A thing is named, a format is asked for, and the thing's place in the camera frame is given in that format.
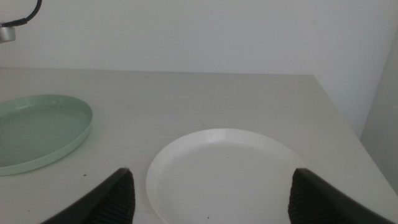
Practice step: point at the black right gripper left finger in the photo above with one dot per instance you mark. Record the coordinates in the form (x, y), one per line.
(109, 202)

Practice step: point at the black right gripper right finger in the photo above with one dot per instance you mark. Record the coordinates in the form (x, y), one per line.
(317, 202)

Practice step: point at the mint green shallow bowl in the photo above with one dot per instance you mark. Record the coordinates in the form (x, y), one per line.
(40, 133)

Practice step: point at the white shallow bowl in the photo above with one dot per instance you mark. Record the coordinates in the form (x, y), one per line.
(224, 183)

